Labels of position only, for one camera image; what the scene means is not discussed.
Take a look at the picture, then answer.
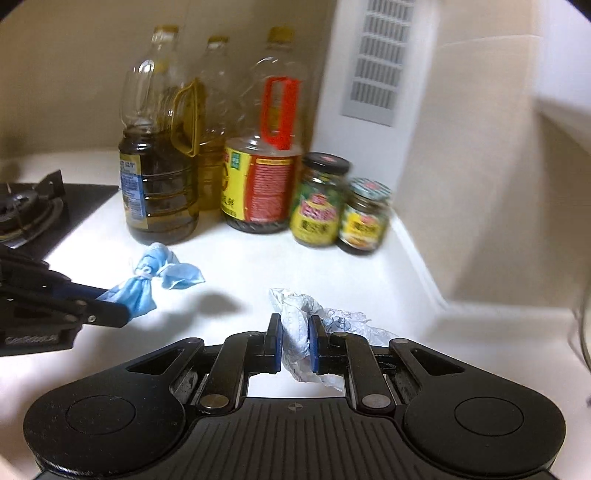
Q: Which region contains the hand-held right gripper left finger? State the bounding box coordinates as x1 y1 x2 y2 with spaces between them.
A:
127 314 283 414

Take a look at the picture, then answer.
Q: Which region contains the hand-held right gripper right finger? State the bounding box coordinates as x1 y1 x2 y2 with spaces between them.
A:
309 316 465 413

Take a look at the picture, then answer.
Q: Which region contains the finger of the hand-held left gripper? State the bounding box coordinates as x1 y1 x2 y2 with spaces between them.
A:
41 272 112 301
44 299 130 328

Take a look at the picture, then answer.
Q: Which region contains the white tissue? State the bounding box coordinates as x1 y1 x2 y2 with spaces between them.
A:
269 287 400 394

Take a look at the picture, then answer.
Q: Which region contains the blue white wrapper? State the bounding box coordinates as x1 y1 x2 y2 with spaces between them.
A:
99 242 206 321

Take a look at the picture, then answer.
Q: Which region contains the black glass gas cooktop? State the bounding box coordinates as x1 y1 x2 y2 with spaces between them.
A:
0 170 118 268

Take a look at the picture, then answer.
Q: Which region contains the black burner grate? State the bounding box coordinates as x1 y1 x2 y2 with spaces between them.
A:
0 170 65 243

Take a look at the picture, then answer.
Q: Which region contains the large blue-label oil bottle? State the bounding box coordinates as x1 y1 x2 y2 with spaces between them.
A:
117 25 205 245

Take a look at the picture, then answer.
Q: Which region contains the large green-label pickle jar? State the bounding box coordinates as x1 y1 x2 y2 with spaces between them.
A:
289 152 352 247

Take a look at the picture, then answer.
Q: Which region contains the small checkered-lid jar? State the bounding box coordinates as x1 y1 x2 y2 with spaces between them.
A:
338 178 393 254

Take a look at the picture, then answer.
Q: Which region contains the slim yellow-capped oil bottle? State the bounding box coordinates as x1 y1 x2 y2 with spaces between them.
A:
194 36 232 212

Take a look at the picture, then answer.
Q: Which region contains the white slotted vent grille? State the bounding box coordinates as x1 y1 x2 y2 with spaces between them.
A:
340 0 419 127

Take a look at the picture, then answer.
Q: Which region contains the red-handled yellow-label bottle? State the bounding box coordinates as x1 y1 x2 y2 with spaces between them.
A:
221 27 306 234

